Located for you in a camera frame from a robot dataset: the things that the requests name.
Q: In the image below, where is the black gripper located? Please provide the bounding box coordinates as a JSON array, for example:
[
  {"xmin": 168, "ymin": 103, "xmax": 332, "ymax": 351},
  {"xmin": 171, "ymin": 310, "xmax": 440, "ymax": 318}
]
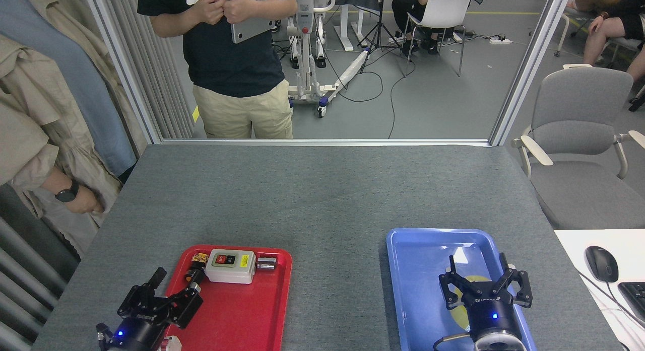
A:
[
  {"xmin": 105, "ymin": 267, "xmax": 204, "ymax": 351},
  {"xmin": 438, "ymin": 252, "xmax": 533, "ymax": 337}
]

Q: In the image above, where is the yellow tape roll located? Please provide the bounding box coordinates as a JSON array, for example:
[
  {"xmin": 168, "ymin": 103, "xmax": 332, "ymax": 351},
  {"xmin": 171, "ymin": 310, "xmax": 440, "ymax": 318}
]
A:
[{"xmin": 449, "ymin": 274, "xmax": 493, "ymax": 332}]

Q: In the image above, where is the person's hand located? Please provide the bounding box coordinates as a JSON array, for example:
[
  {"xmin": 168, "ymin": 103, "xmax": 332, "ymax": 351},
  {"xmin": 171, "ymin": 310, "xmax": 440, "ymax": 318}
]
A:
[{"xmin": 63, "ymin": 182, "xmax": 105, "ymax": 215}]

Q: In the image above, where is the person's right hand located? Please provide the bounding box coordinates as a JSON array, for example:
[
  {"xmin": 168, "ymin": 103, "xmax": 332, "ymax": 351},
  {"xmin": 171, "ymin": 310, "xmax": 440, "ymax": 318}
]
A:
[{"xmin": 193, "ymin": 0, "xmax": 226, "ymax": 25}]

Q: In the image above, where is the person's left hand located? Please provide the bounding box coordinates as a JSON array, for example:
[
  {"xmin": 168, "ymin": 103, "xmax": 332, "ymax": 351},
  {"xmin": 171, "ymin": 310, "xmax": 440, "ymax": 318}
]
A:
[{"xmin": 222, "ymin": 0, "xmax": 259, "ymax": 24}]

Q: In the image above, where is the black orange push button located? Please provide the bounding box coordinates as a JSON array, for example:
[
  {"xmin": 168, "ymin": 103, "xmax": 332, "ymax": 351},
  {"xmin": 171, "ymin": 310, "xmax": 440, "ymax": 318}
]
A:
[{"xmin": 184, "ymin": 262, "xmax": 207, "ymax": 291}]

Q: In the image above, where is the blue plastic tray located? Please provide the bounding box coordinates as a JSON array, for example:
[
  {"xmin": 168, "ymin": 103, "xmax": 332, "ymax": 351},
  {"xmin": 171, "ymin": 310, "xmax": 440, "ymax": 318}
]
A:
[{"xmin": 386, "ymin": 228, "xmax": 537, "ymax": 351}]

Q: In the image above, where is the red plastic tray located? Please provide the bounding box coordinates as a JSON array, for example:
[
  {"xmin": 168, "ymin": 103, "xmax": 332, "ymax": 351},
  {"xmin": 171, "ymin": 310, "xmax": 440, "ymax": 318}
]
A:
[{"xmin": 161, "ymin": 245, "xmax": 293, "ymax": 351}]

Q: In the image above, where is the white desk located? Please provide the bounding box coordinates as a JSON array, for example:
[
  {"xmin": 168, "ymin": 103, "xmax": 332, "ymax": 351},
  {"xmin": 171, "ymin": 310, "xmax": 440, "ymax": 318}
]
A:
[{"xmin": 554, "ymin": 229, "xmax": 645, "ymax": 351}]

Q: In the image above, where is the black computer mouse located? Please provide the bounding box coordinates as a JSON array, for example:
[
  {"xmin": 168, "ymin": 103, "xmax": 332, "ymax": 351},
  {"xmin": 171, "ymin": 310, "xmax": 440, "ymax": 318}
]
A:
[{"xmin": 585, "ymin": 246, "xmax": 619, "ymax": 284}]

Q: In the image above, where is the grey ribbed panel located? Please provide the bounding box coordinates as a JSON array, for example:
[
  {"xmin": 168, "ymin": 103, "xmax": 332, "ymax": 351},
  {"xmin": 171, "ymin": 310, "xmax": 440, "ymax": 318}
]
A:
[
  {"xmin": 101, "ymin": 0, "xmax": 207, "ymax": 139},
  {"xmin": 0, "ymin": 185, "xmax": 81, "ymax": 351}
]

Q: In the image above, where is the black wristwatch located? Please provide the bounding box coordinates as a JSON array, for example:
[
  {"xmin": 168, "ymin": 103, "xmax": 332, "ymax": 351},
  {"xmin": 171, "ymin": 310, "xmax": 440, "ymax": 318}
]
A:
[{"xmin": 54, "ymin": 179, "xmax": 80, "ymax": 203}]

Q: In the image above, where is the black keyboard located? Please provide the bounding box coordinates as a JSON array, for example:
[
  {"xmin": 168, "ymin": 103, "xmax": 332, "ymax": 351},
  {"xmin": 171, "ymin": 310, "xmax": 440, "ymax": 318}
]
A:
[{"xmin": 618, "ymin": 282, "xmax": 645, "ymax": 324}]

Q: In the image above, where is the grey office chair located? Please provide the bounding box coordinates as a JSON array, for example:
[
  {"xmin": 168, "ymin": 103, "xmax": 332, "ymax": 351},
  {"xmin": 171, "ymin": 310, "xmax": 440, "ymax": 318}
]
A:
[{"xmin": 511, "ymin": 64, "xmax": 645, "ymax": 230}]

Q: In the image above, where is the person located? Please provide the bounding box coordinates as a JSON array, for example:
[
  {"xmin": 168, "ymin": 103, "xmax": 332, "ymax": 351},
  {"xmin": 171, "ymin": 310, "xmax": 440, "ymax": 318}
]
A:
[
  {"xmin": 392, "ymin": 0, "xmax": 487, "ymax": 57},
  {"xmin": 0, "ymin": 0, "xmax": 149, "ymax": 261},
  {"xmin": 137, "ymin": 0, "xmax": 299, "ymax": 139},
  {"xmin": 569, "ymin": 0, "xmax": 645, "ymax": 82}
]

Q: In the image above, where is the white chair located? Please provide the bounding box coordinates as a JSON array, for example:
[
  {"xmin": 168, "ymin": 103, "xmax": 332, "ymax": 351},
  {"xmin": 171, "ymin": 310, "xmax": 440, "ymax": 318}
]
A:
[{"xmin": 402, "ymin": 0, "xmax": 475, "ymax": 78}]

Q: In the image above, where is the white desk leg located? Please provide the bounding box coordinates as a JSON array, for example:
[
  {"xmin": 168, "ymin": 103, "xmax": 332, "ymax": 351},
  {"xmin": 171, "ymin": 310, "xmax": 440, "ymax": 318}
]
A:
[{"xmin": 334, "ymin": 4, "xmax": 361, "ymax": 52}]

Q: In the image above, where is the black tripod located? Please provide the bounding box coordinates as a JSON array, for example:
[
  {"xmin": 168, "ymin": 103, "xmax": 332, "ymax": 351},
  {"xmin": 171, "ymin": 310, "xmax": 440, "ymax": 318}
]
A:
[{"xmin": 358, "ymin": 0, "xmax": 404, "ymax": 75}]

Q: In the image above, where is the white stand on wheels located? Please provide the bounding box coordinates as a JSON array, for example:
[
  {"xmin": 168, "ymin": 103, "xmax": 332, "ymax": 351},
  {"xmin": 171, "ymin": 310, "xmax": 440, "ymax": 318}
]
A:
[{"xmin": 286, "ymin": 0, "xmax": 371, "ymax": 118}]

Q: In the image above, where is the white switch box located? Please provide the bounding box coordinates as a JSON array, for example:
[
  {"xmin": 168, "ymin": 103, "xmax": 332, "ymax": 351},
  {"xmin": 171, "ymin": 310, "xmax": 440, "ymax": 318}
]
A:
[{"xmin": 204, "ymin": 249, "xmax": 256, "ymax": 285}]

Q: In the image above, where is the black floor cable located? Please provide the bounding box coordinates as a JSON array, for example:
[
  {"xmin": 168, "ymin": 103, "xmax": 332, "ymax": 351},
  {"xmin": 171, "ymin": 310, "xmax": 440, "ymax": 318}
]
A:
[{"xmin": 387, "ymin": 59, "xmax": 419, "ymax": 139}]

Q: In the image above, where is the silver rail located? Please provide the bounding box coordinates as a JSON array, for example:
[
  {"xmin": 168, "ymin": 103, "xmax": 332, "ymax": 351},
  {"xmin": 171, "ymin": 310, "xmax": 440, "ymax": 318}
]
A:
[{"xmin": 160, "ymin": 138, "xmax": 492, "ymax": 147}]

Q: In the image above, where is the silver post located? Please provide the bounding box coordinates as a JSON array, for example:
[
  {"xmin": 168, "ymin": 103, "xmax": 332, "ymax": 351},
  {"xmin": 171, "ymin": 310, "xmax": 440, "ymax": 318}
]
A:
[
  {"xmin": 83, "ymin": 0, "xmax": 163, "ymax": 145},
  {"xmin": 489, "ymin": 0, "xmax": 575, "ymax": 146}
]

